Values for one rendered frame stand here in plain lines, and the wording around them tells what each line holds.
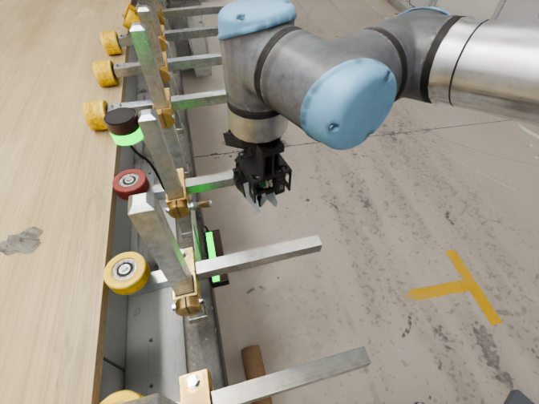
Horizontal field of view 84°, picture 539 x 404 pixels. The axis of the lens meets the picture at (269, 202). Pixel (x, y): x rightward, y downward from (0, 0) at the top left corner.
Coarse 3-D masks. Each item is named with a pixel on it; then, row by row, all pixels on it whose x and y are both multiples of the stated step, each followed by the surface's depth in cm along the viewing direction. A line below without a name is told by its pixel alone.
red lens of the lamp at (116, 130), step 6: (132, 120) 56; (108, 126) 56; (114, 126) 55; (120, 126) 55; (126, 126) 56; (132, 126) 57; (138, 126) 58; (114, 132) 56; (120, 132) 56; (126, 132) 57
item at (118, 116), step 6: (120, 108) 58; (126, 108) 58; (108, 114) 57; (114, 114) 57; (120, 114) 57; (126, 114) 57; (132, 114) 57; (108, 120) 56; (114, 120) 56; (120, 120) 56; (126, 120) 56; (132, 132) 58; (144, 144) 62; (150, 162) 66; (156, 174) 69; (162, 186) 72
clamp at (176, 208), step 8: (184, 176) 82; (184, 184) 78; (184, 192) 76; (168, 200) 74; (176, 200) 74; (184, 200) 75; (168, 208) 74; (176, 208) 74; (184, 208) 74; (176, 216) 76; (184, 216) 77
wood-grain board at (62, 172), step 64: (0, 0) 160; (64, 0) 160; (128, 0) 160; (0, 64) 113; (64, 64) 113; (0, 128) 88; (64, 128) 88; (0, 192) 72; (64, 192) 72; (0, 256) 61; (64, 256) 61; (0, 320) 53; (64, 320) 53; (0, 384) 46; (64, 384) 46
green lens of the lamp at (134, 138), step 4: (136, 132) 58; (140, 132) 59; (112, 136) 58; (116, 136) 57; (120, 136) 57; (124, 136) 57; (128, 136) 57; (132, 136) 58; (136, 136) 58; (140, 136) 59; (116, 140) 58; (120, 140) 58; (124, 140) 58; (128, 140) 58; (132, 140) 58; (136, 140) 59; (120, 144) 58; (124, 144) 58; (128, 144) 59
